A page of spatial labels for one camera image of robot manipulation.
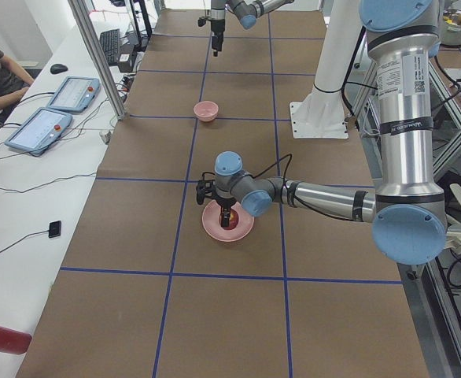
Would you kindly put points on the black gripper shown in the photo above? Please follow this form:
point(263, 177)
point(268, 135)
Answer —
point(216, 26)
point(226, 202)

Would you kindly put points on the red apple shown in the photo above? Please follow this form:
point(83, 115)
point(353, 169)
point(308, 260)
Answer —
point(233, 224)

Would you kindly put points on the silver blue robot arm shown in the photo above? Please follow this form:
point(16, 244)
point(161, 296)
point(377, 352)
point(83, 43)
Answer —
point(407, 209)
point(246, 13)

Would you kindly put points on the pink plate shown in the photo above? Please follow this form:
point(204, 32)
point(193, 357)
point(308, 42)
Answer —
point(210, 222)

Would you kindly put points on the pink bowl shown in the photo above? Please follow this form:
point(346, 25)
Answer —
point(206, 111)

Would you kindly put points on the black keyboard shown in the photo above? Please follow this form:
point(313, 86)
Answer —
point(110, 44)

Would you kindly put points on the upper blue teach pendant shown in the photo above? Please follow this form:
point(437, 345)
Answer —
point(75, 94)

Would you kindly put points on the blue teach pendant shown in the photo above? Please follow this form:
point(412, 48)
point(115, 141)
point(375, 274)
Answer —
point(75, 94)
point(42, 129)

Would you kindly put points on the black computer mouse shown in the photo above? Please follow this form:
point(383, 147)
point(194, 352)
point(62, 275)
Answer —
point(58, 68)

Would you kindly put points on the small black square device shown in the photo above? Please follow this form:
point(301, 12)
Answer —
point(54, 229)

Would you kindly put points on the lower blue teach pendant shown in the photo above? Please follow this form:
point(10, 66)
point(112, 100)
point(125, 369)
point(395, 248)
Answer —
point(42, 129)

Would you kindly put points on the steel pot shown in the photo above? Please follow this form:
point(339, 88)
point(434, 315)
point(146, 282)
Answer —
point(451, 27)

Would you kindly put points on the red bottle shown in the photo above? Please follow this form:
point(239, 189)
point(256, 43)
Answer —
point(14, 342)

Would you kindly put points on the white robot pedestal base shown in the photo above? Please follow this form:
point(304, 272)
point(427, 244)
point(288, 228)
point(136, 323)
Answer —
point(321, 115)

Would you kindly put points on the aluminium frame post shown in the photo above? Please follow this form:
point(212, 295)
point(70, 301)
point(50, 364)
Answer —
point(91, 42)

